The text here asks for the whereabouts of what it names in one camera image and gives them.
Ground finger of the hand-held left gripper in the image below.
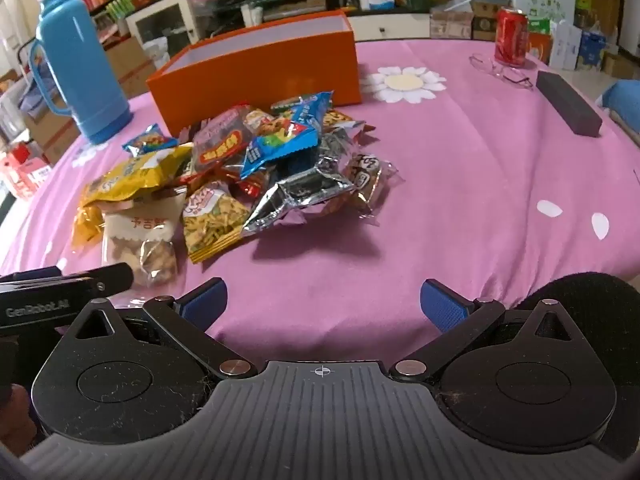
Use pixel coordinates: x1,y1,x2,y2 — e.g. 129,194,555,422
61,262,134,292

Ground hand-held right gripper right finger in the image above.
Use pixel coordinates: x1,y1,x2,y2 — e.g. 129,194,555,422
390,279,581,383

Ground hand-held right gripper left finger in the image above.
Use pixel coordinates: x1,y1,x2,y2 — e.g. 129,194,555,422
62,277,256,381

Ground white clear biscuit packet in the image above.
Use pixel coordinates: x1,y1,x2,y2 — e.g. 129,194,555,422
102,194,187,287

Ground orange snack packet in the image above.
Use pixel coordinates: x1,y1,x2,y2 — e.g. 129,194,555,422
71,202,107,252

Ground green yellow chips packet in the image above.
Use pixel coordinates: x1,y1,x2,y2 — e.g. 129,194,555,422
181,182,252,264

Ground small blue yellow snack packet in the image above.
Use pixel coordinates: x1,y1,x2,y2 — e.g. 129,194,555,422
123,125,179,157

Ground silver foil snack packet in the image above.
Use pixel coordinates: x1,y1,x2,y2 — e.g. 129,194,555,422
242,166,354,234

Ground clear brown pastry packet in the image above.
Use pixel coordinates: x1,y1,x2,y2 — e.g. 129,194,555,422
344,152,404,217

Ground red snack packet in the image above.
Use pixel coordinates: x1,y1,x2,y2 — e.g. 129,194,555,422
191,109,257,177

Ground black silver snack packet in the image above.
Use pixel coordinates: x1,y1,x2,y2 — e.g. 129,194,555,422
317,127,364,173

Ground orange box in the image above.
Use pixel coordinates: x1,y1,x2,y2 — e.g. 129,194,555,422
145,9,362,136

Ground pink floral tablecloth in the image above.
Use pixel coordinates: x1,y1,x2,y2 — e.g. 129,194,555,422
0,37,640,461

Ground red white carton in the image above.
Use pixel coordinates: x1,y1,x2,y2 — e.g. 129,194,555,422
0,142,53,198

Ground tall cardboard box red tape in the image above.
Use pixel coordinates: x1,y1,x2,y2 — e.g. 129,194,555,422
107,35,158,98

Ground blue thermos flask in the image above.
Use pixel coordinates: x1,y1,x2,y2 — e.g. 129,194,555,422
27,0,133,145

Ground dark grey rectangular case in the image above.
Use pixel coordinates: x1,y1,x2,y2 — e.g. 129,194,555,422
536,71,603,137

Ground white glass door cabinet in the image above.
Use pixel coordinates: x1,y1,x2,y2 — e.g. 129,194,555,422
125,0,211,61

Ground red soda can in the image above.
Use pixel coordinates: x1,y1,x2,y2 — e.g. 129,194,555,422
494,7,530,68

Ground blue cloth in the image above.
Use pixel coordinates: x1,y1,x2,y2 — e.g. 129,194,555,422
602,80,640,111

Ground clear frame eyeglasses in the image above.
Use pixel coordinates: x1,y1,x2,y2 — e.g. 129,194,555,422
469,52,533,91

